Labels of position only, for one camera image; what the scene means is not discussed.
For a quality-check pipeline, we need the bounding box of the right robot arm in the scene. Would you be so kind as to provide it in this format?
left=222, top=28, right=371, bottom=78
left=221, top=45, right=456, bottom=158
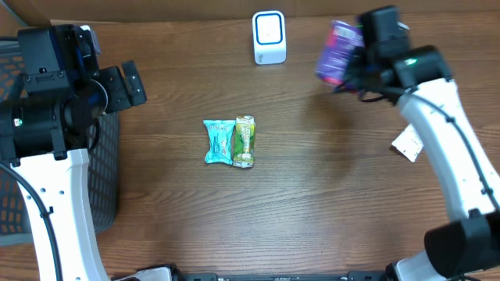
left=345, top=45, right=499, bottom=280

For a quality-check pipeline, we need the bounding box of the white barcode scanner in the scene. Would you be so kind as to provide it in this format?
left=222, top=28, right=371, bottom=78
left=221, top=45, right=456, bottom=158
left=252, top=10, right=287, bottom=65

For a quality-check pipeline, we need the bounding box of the green yellow snack packet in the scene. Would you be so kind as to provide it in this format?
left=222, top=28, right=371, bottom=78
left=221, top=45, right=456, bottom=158
left=233, top=116, right=255, bottom=169

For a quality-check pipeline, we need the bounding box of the white tube gold cap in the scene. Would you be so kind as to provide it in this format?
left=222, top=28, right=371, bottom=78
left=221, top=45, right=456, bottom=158
left=391, top=124, right=423, bottom=162

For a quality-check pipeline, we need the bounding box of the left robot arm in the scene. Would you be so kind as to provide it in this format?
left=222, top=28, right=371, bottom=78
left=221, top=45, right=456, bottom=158
left=1, top=24, right=147, bottom=280

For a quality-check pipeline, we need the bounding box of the mint green tissue pack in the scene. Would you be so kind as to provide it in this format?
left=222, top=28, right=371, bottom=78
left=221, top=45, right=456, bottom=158
left=203, top=120, right=236, bottom=165

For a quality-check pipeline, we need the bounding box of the purple red liner pack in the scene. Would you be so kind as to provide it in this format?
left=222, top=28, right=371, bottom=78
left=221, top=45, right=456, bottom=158
left=316, top=20, right=363, bottom=93

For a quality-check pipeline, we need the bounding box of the grey plastic basket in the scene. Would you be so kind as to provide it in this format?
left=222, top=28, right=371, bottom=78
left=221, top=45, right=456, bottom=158
left=1, top=37, right=120, bottom=247

